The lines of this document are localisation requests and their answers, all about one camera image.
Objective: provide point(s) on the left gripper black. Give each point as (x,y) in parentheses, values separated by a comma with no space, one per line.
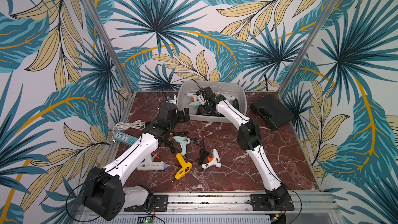
(182,118)

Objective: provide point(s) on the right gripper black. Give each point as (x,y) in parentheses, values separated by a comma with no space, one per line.
(204,108)

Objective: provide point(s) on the small mint glue gun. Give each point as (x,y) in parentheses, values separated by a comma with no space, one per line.
(195,103)

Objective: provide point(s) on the white orange trigger glue gun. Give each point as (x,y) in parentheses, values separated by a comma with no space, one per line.
(193,97)

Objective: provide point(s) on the white pink glue gun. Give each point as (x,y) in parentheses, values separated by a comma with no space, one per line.
(228,97)

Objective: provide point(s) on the black orange glue gun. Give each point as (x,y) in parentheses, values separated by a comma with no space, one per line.
(235,104)

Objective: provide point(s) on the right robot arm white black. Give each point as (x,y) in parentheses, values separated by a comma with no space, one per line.
(249,139)

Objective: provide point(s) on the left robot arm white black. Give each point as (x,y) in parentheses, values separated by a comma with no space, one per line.
(103,192)

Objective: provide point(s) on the grey plastic storage box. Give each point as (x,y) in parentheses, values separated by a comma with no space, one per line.
(227,113)

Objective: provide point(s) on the mint green glue gun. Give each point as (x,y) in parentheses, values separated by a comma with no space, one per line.
(184,142)

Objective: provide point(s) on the yellow black glue gun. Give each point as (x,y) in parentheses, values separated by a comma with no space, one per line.
(185,167)

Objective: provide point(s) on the small white orange glue gun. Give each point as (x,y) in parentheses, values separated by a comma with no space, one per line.
(213,161)

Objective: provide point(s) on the large white blue glue gun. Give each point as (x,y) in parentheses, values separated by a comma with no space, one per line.
(149,164)

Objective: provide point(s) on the black tool case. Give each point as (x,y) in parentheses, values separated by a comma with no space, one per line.
(272,111)

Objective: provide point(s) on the teal power strip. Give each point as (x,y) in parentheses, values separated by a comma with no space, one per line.
(124,138)

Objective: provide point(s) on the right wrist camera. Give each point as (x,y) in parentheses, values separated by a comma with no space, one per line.
(207,93)

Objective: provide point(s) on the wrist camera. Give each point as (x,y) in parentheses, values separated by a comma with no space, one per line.
(171,98)
(207,93)

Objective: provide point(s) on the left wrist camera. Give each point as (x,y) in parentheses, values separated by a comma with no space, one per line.
(171,98)

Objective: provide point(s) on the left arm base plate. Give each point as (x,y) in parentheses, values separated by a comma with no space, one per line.
(157,203)

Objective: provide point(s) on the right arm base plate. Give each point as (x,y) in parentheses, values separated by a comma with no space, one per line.
(269,202)

